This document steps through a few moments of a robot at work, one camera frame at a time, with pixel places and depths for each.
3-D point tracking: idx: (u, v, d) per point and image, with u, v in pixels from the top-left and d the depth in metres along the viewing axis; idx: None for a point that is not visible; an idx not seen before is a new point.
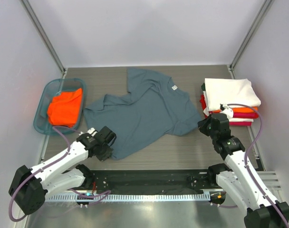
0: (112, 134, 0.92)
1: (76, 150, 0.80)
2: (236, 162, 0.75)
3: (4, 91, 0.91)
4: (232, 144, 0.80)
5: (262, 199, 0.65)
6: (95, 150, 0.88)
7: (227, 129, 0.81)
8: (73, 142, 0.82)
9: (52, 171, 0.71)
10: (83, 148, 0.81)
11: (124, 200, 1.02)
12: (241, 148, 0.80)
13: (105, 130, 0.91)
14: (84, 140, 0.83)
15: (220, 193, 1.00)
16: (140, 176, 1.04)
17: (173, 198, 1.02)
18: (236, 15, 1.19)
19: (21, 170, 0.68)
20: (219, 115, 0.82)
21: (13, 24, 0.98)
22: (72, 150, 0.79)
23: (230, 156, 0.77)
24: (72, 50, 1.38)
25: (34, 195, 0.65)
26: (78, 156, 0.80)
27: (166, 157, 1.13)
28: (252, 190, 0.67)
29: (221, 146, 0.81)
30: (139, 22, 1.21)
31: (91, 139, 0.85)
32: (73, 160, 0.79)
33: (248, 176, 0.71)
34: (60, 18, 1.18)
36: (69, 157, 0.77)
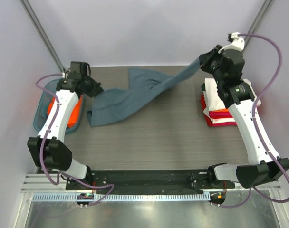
0: (82, 65, 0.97)
1: (64, 98, 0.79)
2: (242, 114, 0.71)
3: (4, 90, 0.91)
4: (241, 92, 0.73)
5: (263, 155, 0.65)
6: (81, 88, 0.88)
7: (239, 72, 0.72)
8: (57, 93, 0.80)
9: (58, 127, 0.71)
10: (69, 92, 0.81)
11: (124, 200, 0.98)
12: (250, 96, 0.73)
13: (73, 65, 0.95)
14: (63, 86, 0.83)
15: (220, 193, 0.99)
16: (140, 177, 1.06)
17: (173, 198, 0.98)
18: (236, 15, 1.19)
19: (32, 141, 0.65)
20: (235, 55, 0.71)
21: (14, 25, 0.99)
22: (62, 101, 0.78)
23: (237, 105, 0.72)
24: (73, 50, 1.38)
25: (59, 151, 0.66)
26: (70, 103, 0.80)
27: (165, 156, 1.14)
28: (255, 145, 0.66)
29: (227, 92, 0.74)
30: (139, 22, 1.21)
31: (70, 81, 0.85)
32: (69, 107, 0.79)
33: (253, 129, 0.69)
34: (60, 18, 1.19)
36: (62, 109, 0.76)
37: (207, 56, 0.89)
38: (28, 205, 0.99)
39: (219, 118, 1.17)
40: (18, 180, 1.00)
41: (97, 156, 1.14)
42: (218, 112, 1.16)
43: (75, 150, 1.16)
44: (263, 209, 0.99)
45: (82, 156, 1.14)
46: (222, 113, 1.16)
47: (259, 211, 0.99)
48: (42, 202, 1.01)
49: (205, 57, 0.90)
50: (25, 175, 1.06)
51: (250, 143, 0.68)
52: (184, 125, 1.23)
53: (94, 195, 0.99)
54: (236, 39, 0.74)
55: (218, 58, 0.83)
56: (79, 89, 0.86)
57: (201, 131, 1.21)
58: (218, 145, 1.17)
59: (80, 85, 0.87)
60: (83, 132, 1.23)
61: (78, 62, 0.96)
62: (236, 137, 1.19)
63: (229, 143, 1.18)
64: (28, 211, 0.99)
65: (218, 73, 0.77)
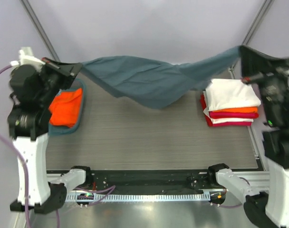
0: (32, 82, 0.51)
1: (28, 150, 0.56)
2: (284, 176, 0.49)
3: None
4: None
5: (287, 222, 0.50)
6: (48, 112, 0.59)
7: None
8: (15, 143, 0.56)
9: (36, 189, 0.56)
10: (29, 141, 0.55)
11: (124, 199, 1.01)
12: None
13: (14, 85, 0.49)
14: (18, 129, 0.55)
15: (220, 193, 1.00)
16: (140, 177, 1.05)
17: (173, 198, 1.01)
18: (236, 15, 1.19)
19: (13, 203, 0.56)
20: None
21: None
22: (26, 156, 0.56)
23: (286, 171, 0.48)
24: (73, 50, 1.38)
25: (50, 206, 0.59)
26: (38, 153, 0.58)
27: (165, 155, 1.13)
28: (283, 212, 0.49)
29: (279, 148, 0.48)
30: (138, 22, 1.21)
31: (24, 117, 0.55)
32: (36, 155, 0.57)
33: None
34: (60, 18, 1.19)
36: (32, 166, 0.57)
37: (255, 61, 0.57)
38: None
39: (219, 118, 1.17)
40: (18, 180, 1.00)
41: (97, 156, 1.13)
42: (218, 112, 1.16)
43: (75, 150, 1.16)
44: None
45: (82, 156, 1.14)
46: (222, 113, 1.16)
47: None
48: None
49: (255, 65, 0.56)
50: None
51: (277, 202, 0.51)
52: (184, 125, 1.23)
53: (94, 195, 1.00)
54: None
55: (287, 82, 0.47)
56: (40, 125, 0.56)
57: (201, 131, 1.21)
58: (218, 145, 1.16)
59: (45, 114, 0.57)
60: (83, 132, 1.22)
61: (23, 84, 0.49)
62: (236, 137, 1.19)
63: (229, 143, 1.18)
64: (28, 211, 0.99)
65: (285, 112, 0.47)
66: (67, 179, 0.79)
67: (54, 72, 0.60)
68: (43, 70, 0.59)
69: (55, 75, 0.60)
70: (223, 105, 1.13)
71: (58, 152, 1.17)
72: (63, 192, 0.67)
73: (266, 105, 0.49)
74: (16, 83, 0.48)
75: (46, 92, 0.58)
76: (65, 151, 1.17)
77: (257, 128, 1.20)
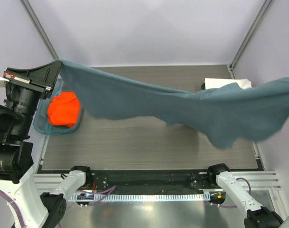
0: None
1: (12, 190, 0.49)
2: None
3: None
4: None
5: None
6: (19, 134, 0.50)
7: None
8: None
9: (32, 220, 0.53)
10: (11, 184, 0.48)
11: (124, 199, 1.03)
12: None
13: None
14: None
15: (220, 193, 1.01)
16: (141, 177, 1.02)
17: (173, 198, 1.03)
18: (236, 15, 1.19)
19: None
20: None
21: (13, 25, 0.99)
22: (12, 195, 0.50)
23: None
24: (73, 50, 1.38)
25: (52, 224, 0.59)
26: (25, 189, 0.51)
27: (168, 154, 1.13)
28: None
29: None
30: (138, 22, 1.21)
31: None
32: (24, 192, 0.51)
33: None
34: (60, 18, 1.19)
36: (20, 203, 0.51)
37: None
38: None
39: None
40: None
41: (97, 156, 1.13)
42: None
43: (75, 150, 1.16)
44: None
45: (82, 156, 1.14)
46: None
47: None
48: None
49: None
50: None
51: None
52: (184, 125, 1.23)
53: (94, 196, 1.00)
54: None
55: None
56: (19, 164, 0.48)
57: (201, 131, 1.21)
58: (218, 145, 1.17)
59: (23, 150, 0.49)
60: (83, 132, 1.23)
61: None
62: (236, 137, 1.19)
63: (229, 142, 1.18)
64: None
65: None
66: (66, 187, 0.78)
67: (22, 89, 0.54)
68: (8, 90, 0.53)
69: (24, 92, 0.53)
70: None
71: (58, 152, 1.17)
72: (62, 204, 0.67)
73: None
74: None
75: (18, 124, 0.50)
76: (65, 151, 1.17)
77: None
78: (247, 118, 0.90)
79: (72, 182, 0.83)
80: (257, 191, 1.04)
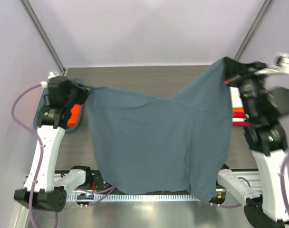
0: (63, 85, 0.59)
1: (48, 136, 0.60)
2: (269, 166, 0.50)
3: (4, 90, 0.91)
4: (275, 140, 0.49)
5: (282, 213, 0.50)
6: (67, 117, 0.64)
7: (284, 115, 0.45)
8: (39, 130, 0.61)
9: (46, 175, 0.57)
10: (51, 128, 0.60)
11: (124, 200, 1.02)
12: (284, 145, 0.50)
13: (50, 87, 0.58)
14: (45, 119, 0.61)
15: (220, 193, 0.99)
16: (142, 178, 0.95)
17: (173, 198, 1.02)
18: (236, 15, 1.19)
19: (18, 193, 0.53)
20: (280, 95, 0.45)
21: (14, 25, 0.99)
22: (46, 140, 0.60)
23: (266, 156, 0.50)
24: (73, 50, 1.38)
25: (53, 198, 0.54)
26: (55, 141, 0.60)
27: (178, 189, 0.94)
28: (275, 203, 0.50)
29: (256, 136, 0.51)
30: (139, 22, 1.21)
31: (51, 111, 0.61)
32: (54, 146, 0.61)
33: (276, 183, 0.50)
34: (60, 18, 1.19)
36: (48, 150, 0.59)
37: (236, 68, 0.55)
38: None
39: None
40: (18, 179, 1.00)
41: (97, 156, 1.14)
42: None
43: (76, 150, 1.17)
44: None
45: (82, 156, 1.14)
46: None
47: None
48: None
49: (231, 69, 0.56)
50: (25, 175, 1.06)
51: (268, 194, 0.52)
52: None
53: (94, 195, 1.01)
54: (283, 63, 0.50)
55: (257, 81, 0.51)
56: (63, 119, 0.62)
57: None
58: None
59: (66, 112, 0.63)
60: (83, 132, 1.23)
61: (57, 85, 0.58)
62: (236, 137, 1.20)
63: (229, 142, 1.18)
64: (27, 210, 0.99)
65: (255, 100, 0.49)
66: (67, 180, 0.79)
67: (72, 87, 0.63)
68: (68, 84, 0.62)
69: (75, 88, 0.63)
70: None
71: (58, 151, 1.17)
72: (64, 196, 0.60)
73: (244, 102, 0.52)
74: (53, 86, 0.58)
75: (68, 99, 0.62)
76: (65, 151, 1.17)
77: None
78: (211, 104, 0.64)
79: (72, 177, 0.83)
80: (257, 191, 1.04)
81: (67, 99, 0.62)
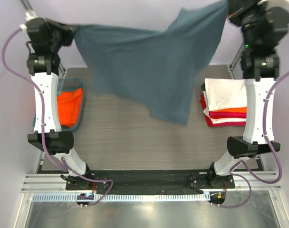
0: (43, 29, 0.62)
1: (44, 83, 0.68)
2: (256, 93, 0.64)
3: (4, 91, 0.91)
4: (267, 67, 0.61)
5: (258, 137, 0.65)
6: (55, 57, 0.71)
7: (274, 42, 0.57)
8: (33, 79, 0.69)
9: (52, 118, 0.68)
10: (45, 74, 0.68)
11: (124, 200, 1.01)
12: (275, 71, 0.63)
13: (32, 35, 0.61)
14: (37, 67, 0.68)
15: (220, 193, 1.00)
16: (141, 177, 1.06)
17: (174, 198, 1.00)
18: None
19: (52, 135, 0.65)
20: (281, 18, 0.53)
21: (13, 25, 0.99)
22: (43, 87, 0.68)
23: (256, 82, 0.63)
24: (72, 50, 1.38)
25: (63, 136, 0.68)
26: (52, 87, 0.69)
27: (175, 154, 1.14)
28: (255, 127, 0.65)
29: (251, 61, 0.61)
30: (139, 22, 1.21)
31: (41, 58, 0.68)
32: (53, 92, 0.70)
33: (260, 110, 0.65)
34: (60, 18, 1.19)
36: (47, 95, 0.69)
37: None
38: (28, 205, 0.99)
39: (219, 118, 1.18)
40: (18, 180, 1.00)
41: (97, 157, 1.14)
42: (218, 111, 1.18)
43: (76, 150, 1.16)
44: (263, 209, 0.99)
45: (82, 156, 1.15)
46: (221, 112, 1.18)
47: (259, 211, 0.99)
48: (42, 202, 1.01)
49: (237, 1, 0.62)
50: (26, 175, 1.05)
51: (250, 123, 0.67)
52: None
53: (94, 195, 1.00)
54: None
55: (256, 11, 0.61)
56: (54, 64, 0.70)
57: (201, 131, 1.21)
58: (218, 145, 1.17)
59: (54, 54, 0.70)
60: (83, 132, 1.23)
61: (38, 30, 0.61)
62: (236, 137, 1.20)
63: None
64: (28, 211, 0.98)
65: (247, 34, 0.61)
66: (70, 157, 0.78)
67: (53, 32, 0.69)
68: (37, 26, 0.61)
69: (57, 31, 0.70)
70: (223, 105, 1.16)
71: None
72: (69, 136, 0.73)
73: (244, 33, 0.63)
74: (34, 31, 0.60)
75: (53, 42, 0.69)
76: None
77: None
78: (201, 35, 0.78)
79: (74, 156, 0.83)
80: (257, 191, 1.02)
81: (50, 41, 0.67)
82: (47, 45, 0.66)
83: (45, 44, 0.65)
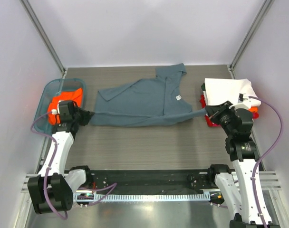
0: (71, 105, 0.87)
1: (62, 138, 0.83)
2: (242, 171, 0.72)
3: (4, 91, 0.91)
4: (246, 150, 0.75)
5: (255, 216, 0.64)
6: (75, 128, 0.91)
7: (247, 132, 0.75)
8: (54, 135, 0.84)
9: (58, 164, 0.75)
10: (64, 132, 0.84)
11: (124, 200, 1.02)
12: (255, 155, 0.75)
13: (62, 110, 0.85)
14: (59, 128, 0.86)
15: (220, 193, 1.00)
16: (141, 176, 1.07)
17: (173, 198, 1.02)
18: (236, 15, 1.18)
19: (53, 180, 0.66)
20: (245, 115, 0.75)
21: (13, 25, 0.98)
22: (59, 141, 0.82)
23: (240, 163, 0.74)
24: (72, 50, 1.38)
25: (63, 185, 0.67)
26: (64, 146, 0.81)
27: (179, 141, 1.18)
28: (248, 204, 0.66)
29: (233, 147, 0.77)
30: (139, 22, 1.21)
31: (63, 124, 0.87)
32: (65, 147, 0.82)
33: (250, 189, 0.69)
34: (60, 17, 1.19)
36: (61, 147, 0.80)
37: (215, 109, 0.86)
38: (28, 205, 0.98)
39: None
40: (18, 180, 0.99)
41: (96, 157, 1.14)
42: None
43: (76, 150, 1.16)
44: None
45: (82, 156, 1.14)
46: None
47: None
48: None
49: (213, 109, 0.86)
50: (25, 175, 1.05)
51: (245, 202, 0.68)
52: (185, 125, 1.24)
53: (94, 195, 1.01)
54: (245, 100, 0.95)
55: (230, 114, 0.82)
56: (72, 130, 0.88)
57: (201, 131, 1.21)
58: (218, 145, 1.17)
59: (74, 124, 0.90)
60: (84, 132, 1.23)
61: (67, 105, 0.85)
62: None
63: None
64: (28, 211, 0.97)
65: (228, 127, 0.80)
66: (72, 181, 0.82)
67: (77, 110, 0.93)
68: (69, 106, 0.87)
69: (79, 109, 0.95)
70: None
71: None
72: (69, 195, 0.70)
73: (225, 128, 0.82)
74: (64, 106, 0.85)
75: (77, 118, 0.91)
76: None
77: (256, 128, 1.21)
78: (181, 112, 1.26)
79: (75, 176, 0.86)
80: None
81: (73, 115, 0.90)
82: (71, 118, 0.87)
83: (69, 119, 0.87)
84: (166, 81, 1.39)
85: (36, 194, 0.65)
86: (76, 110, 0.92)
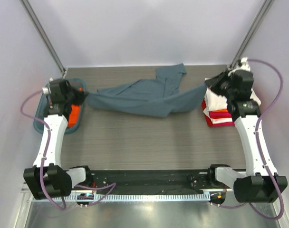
0: (63, 83, 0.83)
1: (54, 123, 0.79)
2: (245, 128, 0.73)
3: (3, 91, 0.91)
4: (248, 108, 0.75)
5: (260, 168, 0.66)
6: (68, 110, 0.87)
7: (248, 90, 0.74)
8: (46, 118, 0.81)
9: (53, 153, 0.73)
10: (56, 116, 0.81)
11: (124, 200, 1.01)
12: (257, 112, 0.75)
13: (52, 88, 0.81)
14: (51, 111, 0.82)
15: (220, 193, 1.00)
16: (140, 177, 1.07)
17: (173, 198, 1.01)
18: (236, 15, 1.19)
19: (50, 171, 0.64)
20: (245, 73, 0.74)
21: (14, 25, 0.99)
22: (52, 126, 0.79)
23: (242, 118, 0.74)
24: (72, 51, 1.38)
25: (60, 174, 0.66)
26: (58, 133, 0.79)
27: (179, 140, 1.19)
28: (253, 157, 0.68)
29: (235, 107, 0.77)
30: (139, 22, 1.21)
31: (56, 106, 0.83)
32: (60, 132, 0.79)
33: (254, 144, 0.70)
34: (60, 18, 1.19)
36: (54, 133, 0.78)
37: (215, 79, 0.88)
38: (28, 205, 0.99)
39: (219, 118, 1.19)
40: (18, 180, 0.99)
41: (97, 157, 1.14)
42: (219, 112, 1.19)
43: (76, 150, 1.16)
44: (263, 209, 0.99)
45: (82, 156, 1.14)
46: (222, 113, 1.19)
47: (259, 211, 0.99)
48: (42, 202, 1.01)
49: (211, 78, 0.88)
50: None
51: (249, 156, 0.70)
52: (185, 125, 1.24)
53: (94, 195, 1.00)
54: (244, 64, 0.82)
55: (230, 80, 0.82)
56: (66, 112, 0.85)
57: (201, 131, 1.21)
58: (218, 145, 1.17)
59: (67, 105, 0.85)
60: (84, 132, 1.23)
61: (57, 84, 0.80)
62: (236, 137, 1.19)
63: (229, 142, 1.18)
64: (28, 211, 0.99)
65: (228, 90, 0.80)
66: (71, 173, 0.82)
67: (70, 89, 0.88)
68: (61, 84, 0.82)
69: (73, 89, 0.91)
70: (223, 105, 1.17)
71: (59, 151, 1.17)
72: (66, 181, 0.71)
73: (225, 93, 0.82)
74: (54, 86, 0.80)
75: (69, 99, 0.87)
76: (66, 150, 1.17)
77: None
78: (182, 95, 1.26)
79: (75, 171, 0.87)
80: None
81: (67, 96, 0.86)
82: (63, 98, 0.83)
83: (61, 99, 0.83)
84: (166, 82, 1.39)
85: (34, 184, 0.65)
86: (69, 90, 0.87)
